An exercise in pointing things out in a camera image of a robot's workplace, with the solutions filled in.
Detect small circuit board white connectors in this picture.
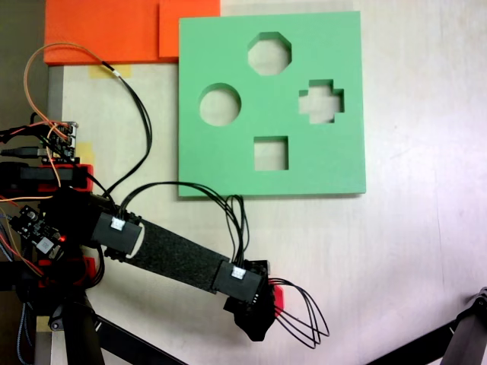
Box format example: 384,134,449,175
39,120,80,160

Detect blue braided cable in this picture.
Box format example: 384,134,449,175
15,302,35,365

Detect green shape sorter board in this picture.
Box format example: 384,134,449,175
177,10,368,198

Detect orange flat block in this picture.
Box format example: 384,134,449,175
43,0,222,65

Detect yellow masking tape piece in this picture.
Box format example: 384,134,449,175
88,64,132,80
35,314,53,334
78,141,97,165

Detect red printed base mount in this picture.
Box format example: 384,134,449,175
36,162,97,287

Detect black circuit board red LED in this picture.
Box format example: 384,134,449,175
9,204,66,264

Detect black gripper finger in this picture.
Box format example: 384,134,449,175
233,314,274,342

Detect red octagonal pillar block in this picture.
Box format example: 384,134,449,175
270,285,285,315

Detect black USB cable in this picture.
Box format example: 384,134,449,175
0,145,49,159

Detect long black arm cable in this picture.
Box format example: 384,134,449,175
99,59,154,210

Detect thin orange wire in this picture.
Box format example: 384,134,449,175
23,41,117,129

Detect black elbow cable loop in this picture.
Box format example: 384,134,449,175
116,181,250,269

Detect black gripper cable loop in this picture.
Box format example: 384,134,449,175
267,278,331,350

